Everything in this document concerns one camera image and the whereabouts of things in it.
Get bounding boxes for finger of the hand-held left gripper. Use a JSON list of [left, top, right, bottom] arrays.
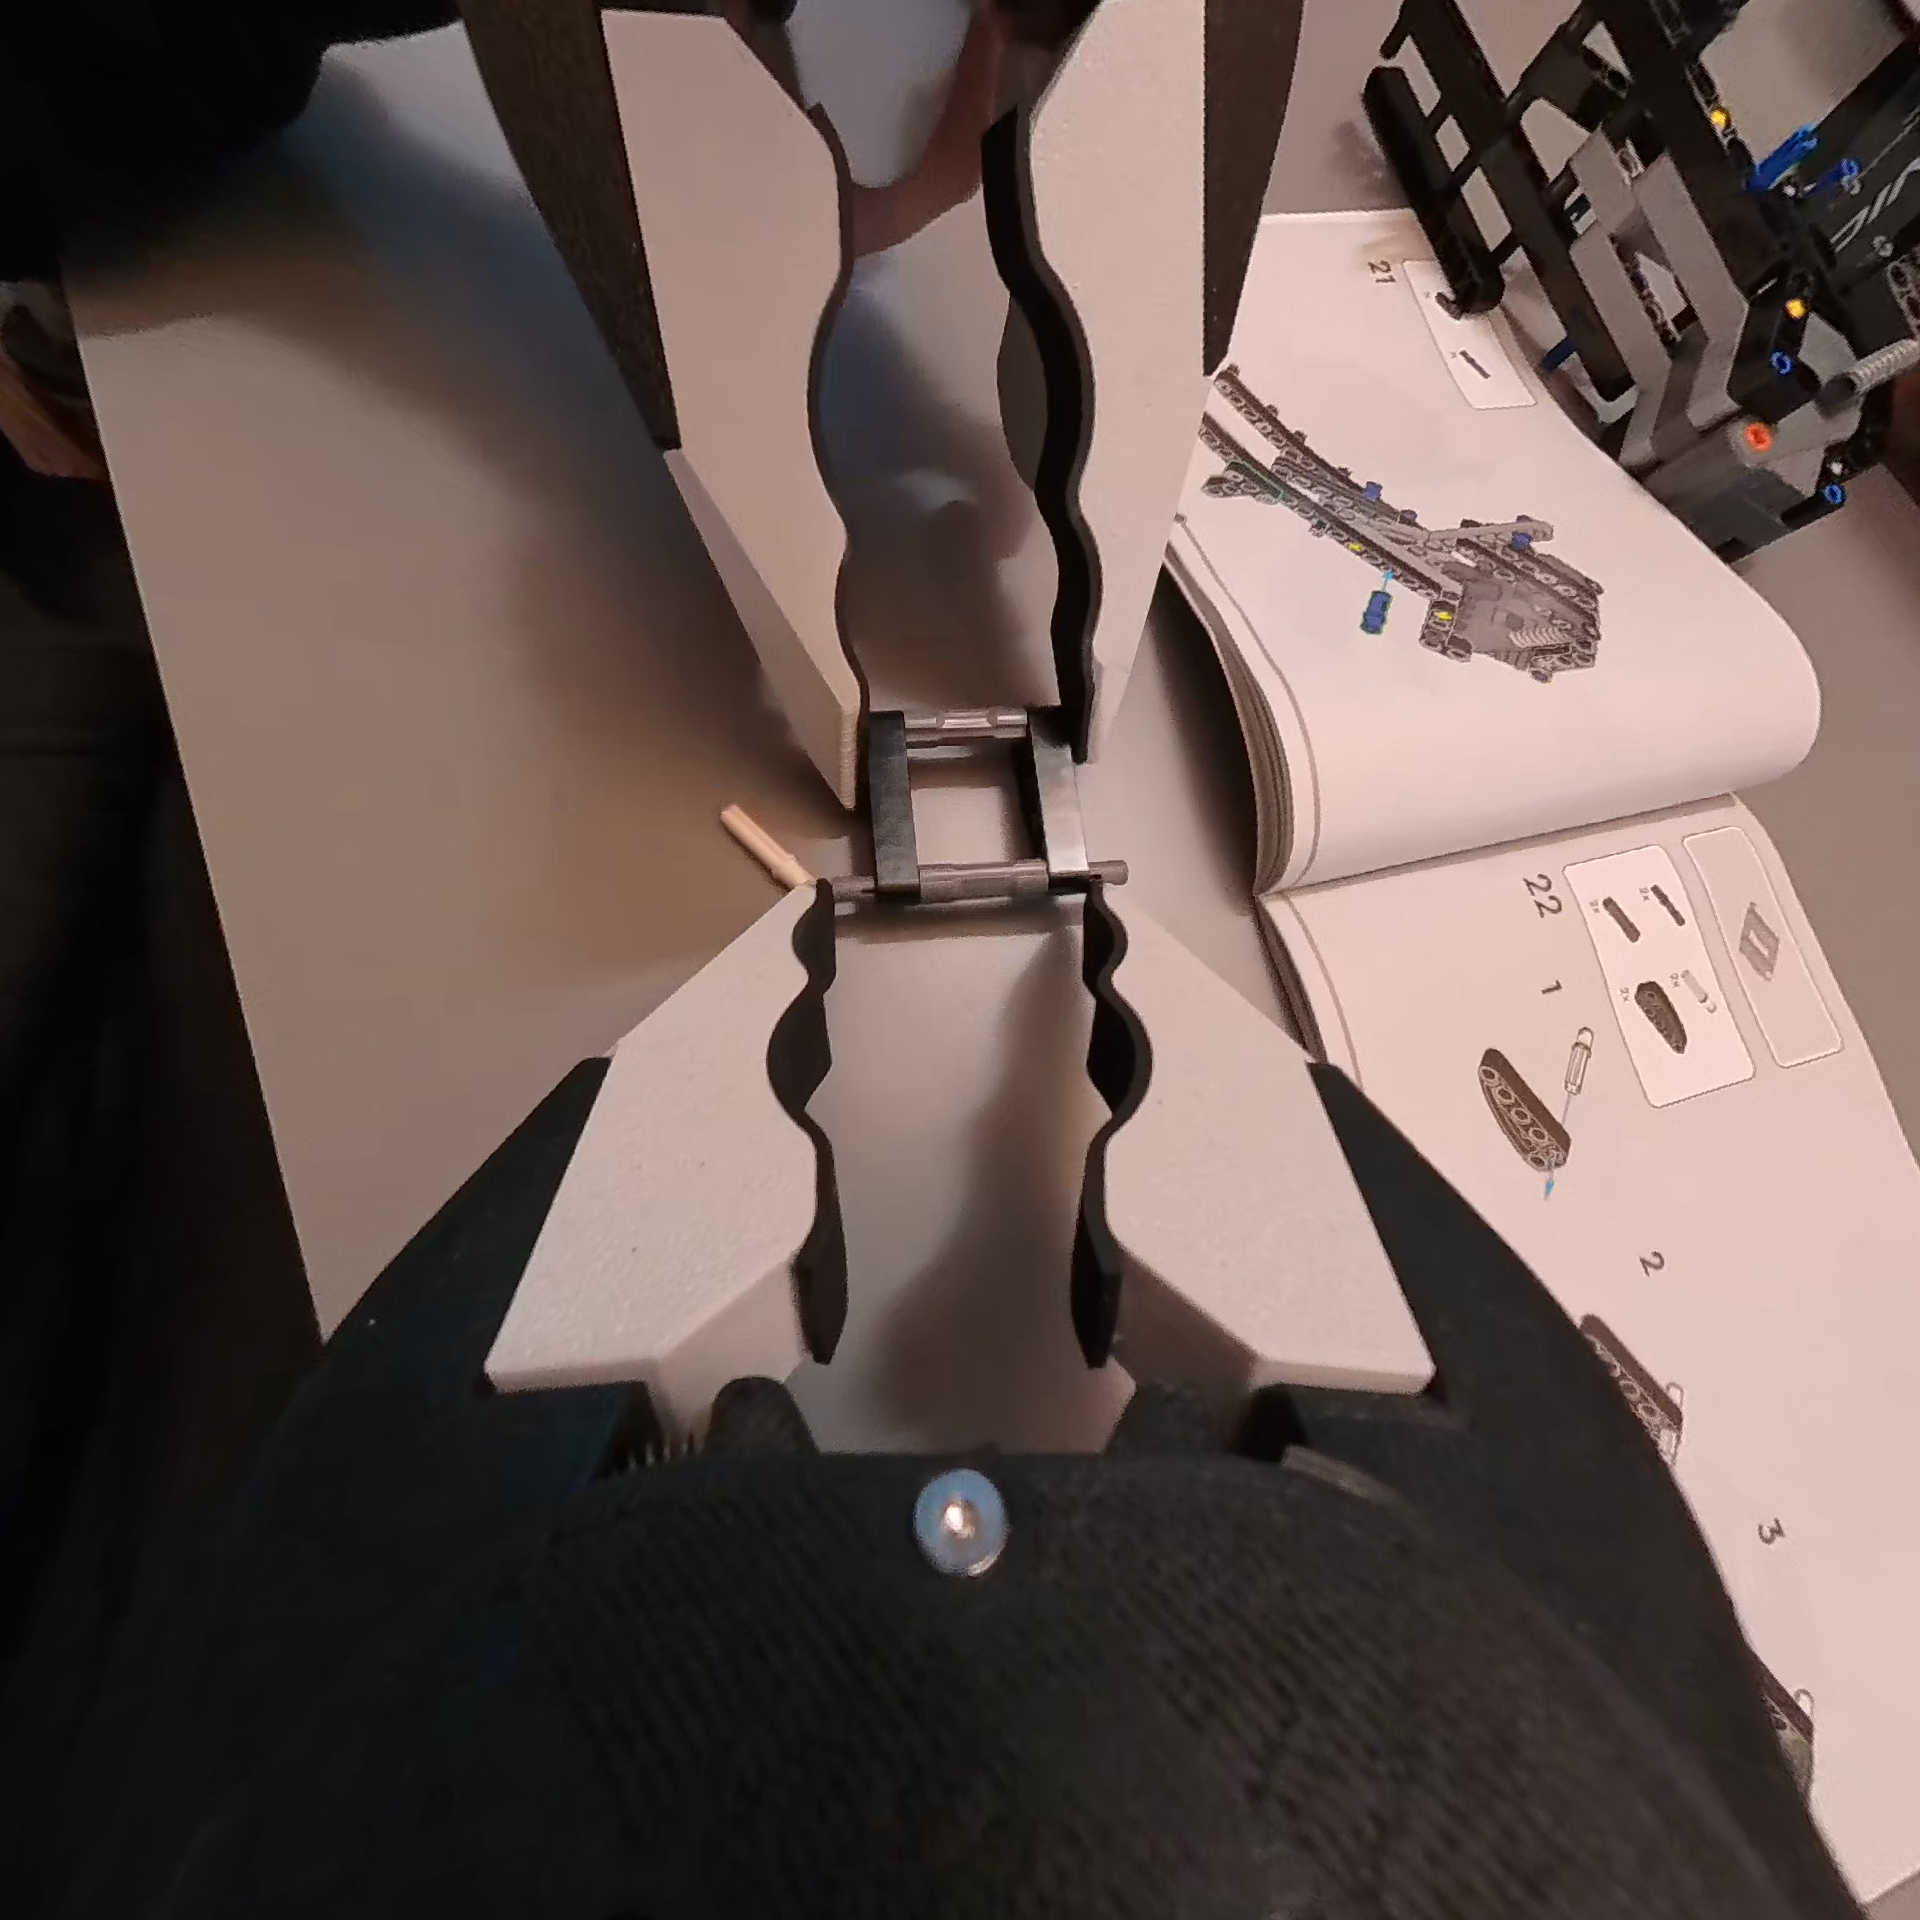
[[597, 0, 875, 817], [978, 0, 1221, 768]]

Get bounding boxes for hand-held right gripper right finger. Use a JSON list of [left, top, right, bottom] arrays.
[[1070, 883, 1438, 1442]]

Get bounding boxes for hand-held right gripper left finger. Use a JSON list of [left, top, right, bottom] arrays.
[[479, 881, 852, 1426]]

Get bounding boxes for small tan brick pin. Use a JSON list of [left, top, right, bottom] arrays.
[[719, 803, 818, 889]]

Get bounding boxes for black brick frame grey axles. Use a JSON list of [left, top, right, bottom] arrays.
[[832, 698, 1128, 909]]

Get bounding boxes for grey desk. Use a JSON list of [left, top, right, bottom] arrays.
[[59, 0, 1920, 1345]]

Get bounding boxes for person's left hand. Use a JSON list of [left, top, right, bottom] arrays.
[[864, 23, 1007, 251]]

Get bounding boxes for black grey brick truck chassis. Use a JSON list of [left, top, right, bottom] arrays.
[[1358, 0, 1920, 569]]

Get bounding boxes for person's dark clothing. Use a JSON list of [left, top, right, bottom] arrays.
[[0, 0, 459, 1653]]

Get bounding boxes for open instruction booklet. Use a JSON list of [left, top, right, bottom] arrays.
[[1160, 209, 1920, 1913]]

